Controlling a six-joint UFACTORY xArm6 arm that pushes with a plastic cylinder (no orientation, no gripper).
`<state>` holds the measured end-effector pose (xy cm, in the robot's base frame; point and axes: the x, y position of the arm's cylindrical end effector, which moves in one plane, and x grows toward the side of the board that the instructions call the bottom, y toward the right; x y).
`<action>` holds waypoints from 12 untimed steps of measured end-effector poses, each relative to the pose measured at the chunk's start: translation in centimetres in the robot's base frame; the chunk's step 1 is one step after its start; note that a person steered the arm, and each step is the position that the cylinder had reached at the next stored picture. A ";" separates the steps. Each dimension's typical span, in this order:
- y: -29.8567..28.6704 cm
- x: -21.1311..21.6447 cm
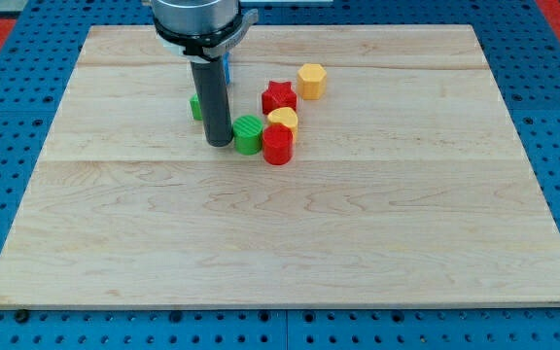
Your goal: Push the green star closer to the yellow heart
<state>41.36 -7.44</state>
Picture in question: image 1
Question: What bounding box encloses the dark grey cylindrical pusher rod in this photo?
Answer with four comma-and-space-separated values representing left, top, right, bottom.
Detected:
191, 57, 233, 147

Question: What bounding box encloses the green star block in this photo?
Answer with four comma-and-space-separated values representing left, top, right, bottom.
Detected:
189, 93, 202, 121

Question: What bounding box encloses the red star block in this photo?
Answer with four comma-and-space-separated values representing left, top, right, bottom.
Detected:
262, 81, 298, 115

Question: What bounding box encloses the yellow heart block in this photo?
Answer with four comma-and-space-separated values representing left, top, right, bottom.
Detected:
266, 107, 299, 143

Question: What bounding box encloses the blue block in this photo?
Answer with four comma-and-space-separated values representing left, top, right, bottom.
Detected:
222, 52, 231, 86

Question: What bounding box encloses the green cylinder block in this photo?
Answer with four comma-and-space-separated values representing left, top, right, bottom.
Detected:
232, 115, 263, 156

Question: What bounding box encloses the red cylinder block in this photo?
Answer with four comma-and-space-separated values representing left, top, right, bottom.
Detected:
262, 124, 293, 165

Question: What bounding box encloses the yellow hexagon block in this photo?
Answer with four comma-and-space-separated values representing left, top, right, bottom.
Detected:
297, 63, 327, 100

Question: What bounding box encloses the light wooden board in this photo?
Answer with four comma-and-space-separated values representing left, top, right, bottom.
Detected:
0, 25, 560, 310

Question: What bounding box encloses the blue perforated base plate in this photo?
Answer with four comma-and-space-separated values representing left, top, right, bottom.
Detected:
0, 1, 560, 349

